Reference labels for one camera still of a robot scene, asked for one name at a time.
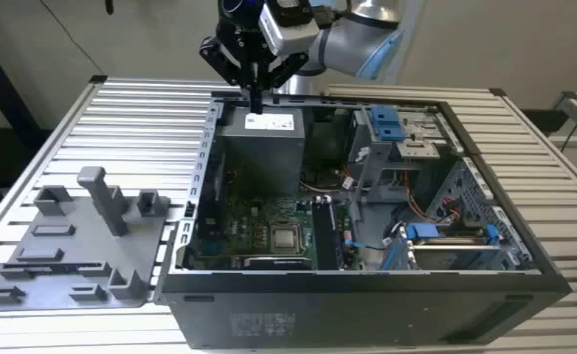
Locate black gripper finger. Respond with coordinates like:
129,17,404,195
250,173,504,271
200,34,264,114
256,52,312,114

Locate black RAM stick white label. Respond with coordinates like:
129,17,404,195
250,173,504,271
2,261,104,274

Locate blue disk carrier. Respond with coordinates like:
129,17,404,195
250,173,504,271
369,105,407,143

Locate black rear case fan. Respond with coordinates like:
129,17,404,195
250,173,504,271
202,153,228,237

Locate grey metal disk bay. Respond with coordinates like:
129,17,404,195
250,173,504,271
347,105,463,204

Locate green motherboard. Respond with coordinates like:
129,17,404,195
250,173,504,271
194,162,364,271

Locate CPU socket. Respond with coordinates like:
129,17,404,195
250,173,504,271
266,220,308,256

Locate silver CPU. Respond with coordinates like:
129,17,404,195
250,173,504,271
272,228,303,252

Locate grey perforated drive cage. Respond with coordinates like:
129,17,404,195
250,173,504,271
424,156,536,274

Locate hard disk in blue carrier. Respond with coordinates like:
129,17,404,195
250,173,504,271
385,223,515,272

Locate black graphics card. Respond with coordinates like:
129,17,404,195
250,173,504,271
242,255,316,271

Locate black box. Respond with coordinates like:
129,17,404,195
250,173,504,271
520,108,568,138

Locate grey plastic parts rack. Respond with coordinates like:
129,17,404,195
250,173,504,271
0,165,174,314

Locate black open PC case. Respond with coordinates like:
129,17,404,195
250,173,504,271
153,90,574,350

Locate power wire bundle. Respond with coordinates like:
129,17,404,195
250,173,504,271
299,164,359,192

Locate thin black wall cable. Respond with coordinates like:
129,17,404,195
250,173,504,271
39,0,108,77

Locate orange wires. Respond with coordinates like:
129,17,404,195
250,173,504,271
400,167,463,226

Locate black slanted frame bar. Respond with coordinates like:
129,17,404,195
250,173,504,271
0,24,43,131

